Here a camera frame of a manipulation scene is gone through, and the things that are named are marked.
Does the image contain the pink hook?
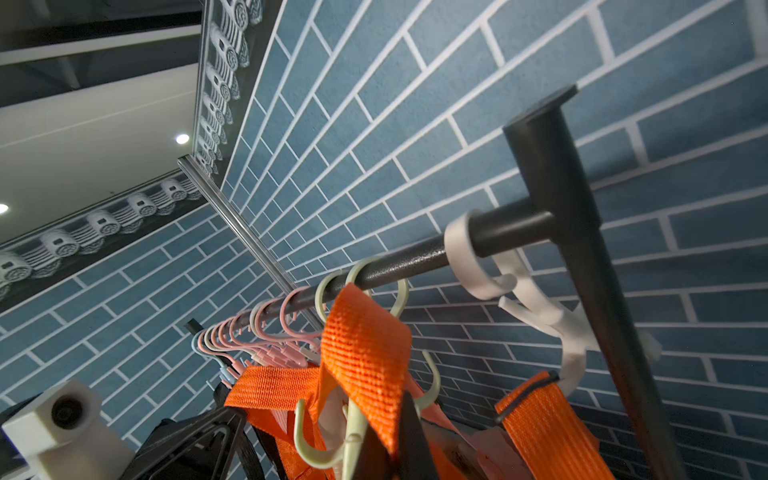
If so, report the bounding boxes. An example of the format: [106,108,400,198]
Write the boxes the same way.
[249,287,321,365]

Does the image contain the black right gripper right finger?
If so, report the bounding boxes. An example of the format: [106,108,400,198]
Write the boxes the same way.
[397,391,439,480]

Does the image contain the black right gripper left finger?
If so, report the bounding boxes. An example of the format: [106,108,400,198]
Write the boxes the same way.
[350,426,390,480]

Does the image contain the black clothes rack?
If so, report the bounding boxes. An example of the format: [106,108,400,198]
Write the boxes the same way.
[184,85,688,480]

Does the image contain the green hook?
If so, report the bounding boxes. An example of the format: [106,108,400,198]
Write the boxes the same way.
[294,263,379,479]
[344,257,442,415]

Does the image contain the bright orange crescent bag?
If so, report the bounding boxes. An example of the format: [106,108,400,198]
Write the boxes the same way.
[225,284,452,479]

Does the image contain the dark orange bag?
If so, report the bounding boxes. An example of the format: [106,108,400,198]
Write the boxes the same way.
[495,370,614,480]

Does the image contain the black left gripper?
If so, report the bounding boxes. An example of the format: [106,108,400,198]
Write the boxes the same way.
[122,407,264,479]

